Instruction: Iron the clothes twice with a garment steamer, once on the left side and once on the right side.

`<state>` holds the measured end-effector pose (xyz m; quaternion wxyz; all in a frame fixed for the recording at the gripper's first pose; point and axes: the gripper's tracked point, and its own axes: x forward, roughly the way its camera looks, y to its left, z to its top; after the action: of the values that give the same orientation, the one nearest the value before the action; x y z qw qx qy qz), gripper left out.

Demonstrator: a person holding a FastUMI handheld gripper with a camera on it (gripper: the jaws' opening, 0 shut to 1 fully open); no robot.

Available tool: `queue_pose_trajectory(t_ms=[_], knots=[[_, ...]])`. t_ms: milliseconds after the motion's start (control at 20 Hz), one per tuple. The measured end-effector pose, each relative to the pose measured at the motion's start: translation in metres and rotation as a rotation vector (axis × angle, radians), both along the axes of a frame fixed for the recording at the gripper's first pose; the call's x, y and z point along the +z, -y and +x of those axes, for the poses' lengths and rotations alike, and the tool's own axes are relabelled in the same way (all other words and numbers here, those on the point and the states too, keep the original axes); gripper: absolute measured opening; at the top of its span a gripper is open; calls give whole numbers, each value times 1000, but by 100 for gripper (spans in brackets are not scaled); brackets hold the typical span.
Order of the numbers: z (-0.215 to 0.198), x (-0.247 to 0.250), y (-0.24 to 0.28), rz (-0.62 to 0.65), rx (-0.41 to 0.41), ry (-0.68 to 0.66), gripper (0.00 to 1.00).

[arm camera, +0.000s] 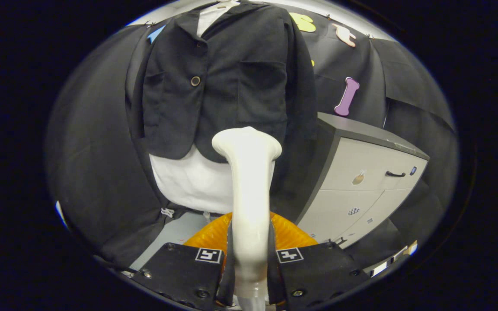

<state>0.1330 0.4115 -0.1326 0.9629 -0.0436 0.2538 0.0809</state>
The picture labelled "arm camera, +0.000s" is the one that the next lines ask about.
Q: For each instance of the grey cabinet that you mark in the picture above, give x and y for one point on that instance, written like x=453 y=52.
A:
x=361 y=194

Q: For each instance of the black backdrop cloth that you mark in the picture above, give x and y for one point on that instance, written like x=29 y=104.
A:
x=89 y=151

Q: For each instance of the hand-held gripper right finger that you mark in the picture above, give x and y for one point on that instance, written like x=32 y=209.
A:
x=318 y=272

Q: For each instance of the black suit jacket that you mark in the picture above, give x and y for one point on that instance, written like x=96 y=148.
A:
x=240 y=86

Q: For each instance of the white garment steamer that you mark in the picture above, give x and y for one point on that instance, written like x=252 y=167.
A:
x=249 y=194

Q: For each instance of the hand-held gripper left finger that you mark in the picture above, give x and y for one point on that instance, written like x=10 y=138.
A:
x=180 y=272

